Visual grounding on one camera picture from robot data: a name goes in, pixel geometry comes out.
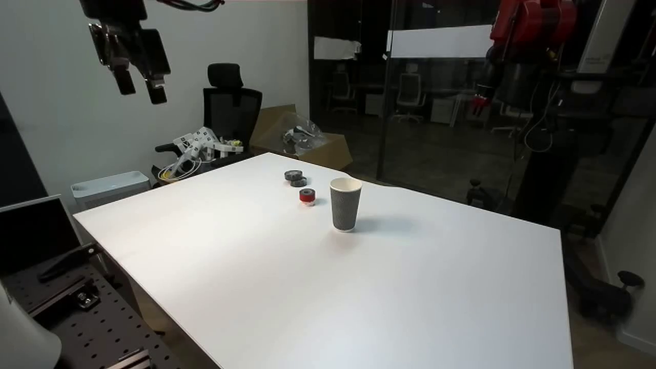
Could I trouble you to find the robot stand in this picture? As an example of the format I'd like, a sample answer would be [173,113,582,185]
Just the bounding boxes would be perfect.
[0,245,181,369]

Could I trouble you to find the cardboard box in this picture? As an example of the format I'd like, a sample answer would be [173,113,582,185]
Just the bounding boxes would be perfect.
[249,104,354,171]

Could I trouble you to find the black office chair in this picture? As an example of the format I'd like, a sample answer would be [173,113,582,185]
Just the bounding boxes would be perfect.
[152,63,263,181]

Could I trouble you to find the grey ribbed paper cup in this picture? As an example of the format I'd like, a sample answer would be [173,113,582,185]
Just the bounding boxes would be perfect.
[330,177,363,233]

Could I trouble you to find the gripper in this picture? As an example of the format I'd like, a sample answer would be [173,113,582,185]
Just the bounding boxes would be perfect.
[79,0,172,105]

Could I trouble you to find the coil of yellow white cable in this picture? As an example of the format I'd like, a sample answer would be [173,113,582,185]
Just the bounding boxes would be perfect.
[157,158,203,183]

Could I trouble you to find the clear plastic bag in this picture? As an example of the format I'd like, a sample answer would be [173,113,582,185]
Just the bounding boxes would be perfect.
[282,115,327,155]

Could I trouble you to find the black clamp lever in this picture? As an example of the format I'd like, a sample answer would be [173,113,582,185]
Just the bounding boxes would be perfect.
[37,243,104,283]

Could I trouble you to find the white robot parts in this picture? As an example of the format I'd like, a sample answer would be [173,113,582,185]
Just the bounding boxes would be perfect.
[171,127,244,171]

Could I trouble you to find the black metal rail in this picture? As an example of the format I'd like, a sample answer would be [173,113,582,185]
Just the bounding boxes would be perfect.
[26,276,101,319]

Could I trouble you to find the red robot on black pedestal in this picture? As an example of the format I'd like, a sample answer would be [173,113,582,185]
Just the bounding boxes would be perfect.
[465,0,656,321]

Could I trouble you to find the white air purifier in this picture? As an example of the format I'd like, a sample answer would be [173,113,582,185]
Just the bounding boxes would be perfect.
[70,171,152,211]

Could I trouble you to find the black laptop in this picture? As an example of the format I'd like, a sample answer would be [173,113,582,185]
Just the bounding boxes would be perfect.
[0,194,84,277]

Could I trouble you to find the white office chair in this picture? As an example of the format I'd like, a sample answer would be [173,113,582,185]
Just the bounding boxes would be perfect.
[328,64,355,114]
[392,63,427,124]

